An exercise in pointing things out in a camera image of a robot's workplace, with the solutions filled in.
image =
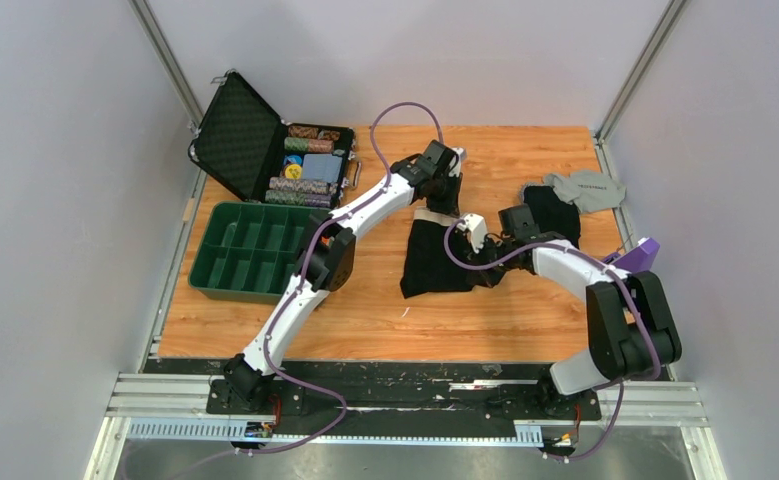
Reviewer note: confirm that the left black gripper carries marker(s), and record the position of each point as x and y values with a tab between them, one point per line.
451	206

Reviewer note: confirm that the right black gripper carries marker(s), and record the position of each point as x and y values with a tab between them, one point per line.
485	277

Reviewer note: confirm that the black underwear white waistband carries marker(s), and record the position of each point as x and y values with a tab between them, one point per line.
427	267

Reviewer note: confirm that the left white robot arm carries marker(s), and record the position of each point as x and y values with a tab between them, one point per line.
327	253

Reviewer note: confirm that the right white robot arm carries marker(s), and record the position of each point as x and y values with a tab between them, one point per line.
630	327

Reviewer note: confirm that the black garment on table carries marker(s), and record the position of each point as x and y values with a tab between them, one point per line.
551	213

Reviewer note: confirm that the grey garment on table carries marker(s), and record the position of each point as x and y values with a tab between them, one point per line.
589	191

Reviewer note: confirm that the blue card box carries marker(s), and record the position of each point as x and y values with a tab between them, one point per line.
321	167

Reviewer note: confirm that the purple plastic object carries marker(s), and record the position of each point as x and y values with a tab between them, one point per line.
638	259

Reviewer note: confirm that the yellow poker chip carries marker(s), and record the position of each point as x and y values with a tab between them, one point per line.
293	171

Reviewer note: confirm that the upper poker chip row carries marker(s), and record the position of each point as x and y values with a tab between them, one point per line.
308	145

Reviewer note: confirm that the poker chip row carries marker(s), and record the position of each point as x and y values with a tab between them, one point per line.
308	145
300	192

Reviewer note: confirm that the lower poker chip row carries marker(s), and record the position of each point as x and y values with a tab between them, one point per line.
300	192

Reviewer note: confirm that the black poker chip case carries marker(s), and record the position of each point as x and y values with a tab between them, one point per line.
242	142

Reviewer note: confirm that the green compartment tray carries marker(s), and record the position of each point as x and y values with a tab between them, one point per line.
248	251

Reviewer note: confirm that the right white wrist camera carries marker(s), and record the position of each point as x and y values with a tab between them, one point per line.
476	231

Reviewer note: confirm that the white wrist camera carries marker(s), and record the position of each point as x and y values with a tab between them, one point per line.
455	165
476	231

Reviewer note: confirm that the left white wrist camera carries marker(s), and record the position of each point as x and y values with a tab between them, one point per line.
455	165

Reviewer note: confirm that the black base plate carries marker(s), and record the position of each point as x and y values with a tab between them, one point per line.
404	399

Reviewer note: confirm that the aluminium frame rails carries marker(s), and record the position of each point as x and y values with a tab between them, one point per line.
173	406

